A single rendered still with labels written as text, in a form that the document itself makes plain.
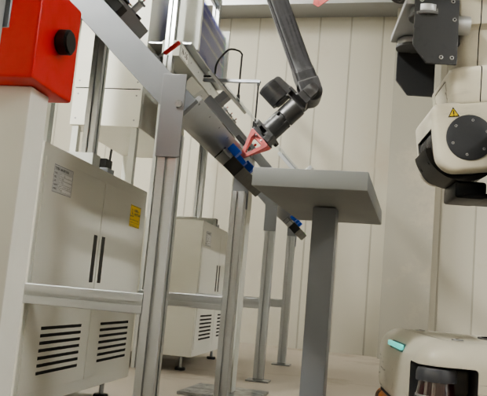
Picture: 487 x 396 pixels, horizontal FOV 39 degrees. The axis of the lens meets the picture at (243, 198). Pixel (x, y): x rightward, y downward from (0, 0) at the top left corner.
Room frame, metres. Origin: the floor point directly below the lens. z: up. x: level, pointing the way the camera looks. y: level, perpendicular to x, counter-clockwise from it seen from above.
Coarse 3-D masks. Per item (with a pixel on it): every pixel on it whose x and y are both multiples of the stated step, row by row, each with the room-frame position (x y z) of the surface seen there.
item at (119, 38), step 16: (80, 0) 1.44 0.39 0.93; (96, 0) 1.44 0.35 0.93; (96, 16) 1.44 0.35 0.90; (112, 16) 1.43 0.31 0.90; (96, 32) 1.44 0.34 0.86; (112, 32) 1.43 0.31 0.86; (128, 32) 1.42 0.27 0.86; (112, 48) 1.43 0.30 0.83; (128, 48) 1.42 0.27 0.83; (144, 48) 1.41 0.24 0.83; (128, 64) 1.42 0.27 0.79; (144, 64) 1.41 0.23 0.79; (160, 64) 1.41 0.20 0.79; (144, 80) 1.41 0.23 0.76; (160, 80) 1.41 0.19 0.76; (160, 96) 1.41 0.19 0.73; (192, 96) 1.39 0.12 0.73
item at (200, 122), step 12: (192, 108) 1.42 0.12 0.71; (204, 108) 1.46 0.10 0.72; (192, 120) 1.47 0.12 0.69; (204, 120) 1.52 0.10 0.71; (216, 120) 1.57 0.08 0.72; (192, 132) 1.52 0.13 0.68; (204, 132) 1.57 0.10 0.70; (216, 132) 1.63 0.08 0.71; (228, 132) 1.69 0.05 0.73; (204, 144) 1.64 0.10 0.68; (216, 144) 1.70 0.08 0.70; (228, 144) 1.76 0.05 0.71; (216, 156) 1.78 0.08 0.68; (228, 156) 1.84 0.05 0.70
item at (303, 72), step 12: (276, 0) 1.84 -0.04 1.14; (288, 0) 1.85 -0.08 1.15; (276, 12) 1.84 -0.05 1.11; (288, 12) 1.84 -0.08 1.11; (276, 24) 1.85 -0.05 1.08; (288, 24) 1.83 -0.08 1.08; (288, 36) 1.83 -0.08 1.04; (300, 36) 1.83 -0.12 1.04; (288, 48) 1.83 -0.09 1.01; (300, 48) 1.83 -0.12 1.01; (288, 60) 1.85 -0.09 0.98; (300, 60) 1.83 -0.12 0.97; (300, 72) 1.82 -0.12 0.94; (312, 72) 1.82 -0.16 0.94; (300, 84) 1.81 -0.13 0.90
